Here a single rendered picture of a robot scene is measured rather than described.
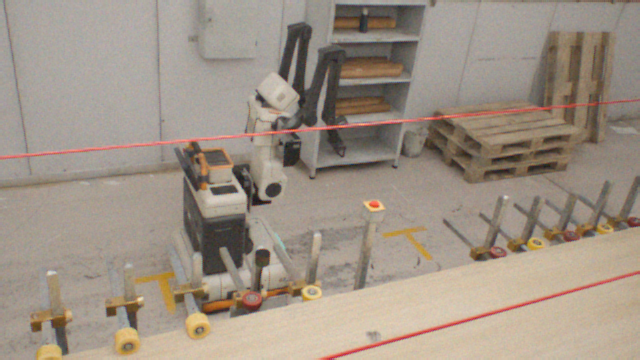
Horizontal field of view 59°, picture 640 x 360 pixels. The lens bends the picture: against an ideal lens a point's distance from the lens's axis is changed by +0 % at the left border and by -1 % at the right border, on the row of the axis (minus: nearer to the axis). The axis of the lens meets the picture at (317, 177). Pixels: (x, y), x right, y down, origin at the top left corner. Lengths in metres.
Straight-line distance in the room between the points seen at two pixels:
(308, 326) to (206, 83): 2.94
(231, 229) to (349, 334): 1.23
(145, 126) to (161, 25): 0.83
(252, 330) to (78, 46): 2.89
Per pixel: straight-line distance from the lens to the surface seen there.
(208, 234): 3.25
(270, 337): 2.22
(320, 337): 2.25
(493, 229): 2.98
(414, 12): 5.11
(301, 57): 3.46
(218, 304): 3.53
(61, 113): 4.74
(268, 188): 3.39
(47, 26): 4.52
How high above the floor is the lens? 2.48
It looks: 29 degrees down
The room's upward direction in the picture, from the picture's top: 7 degrees clockwise
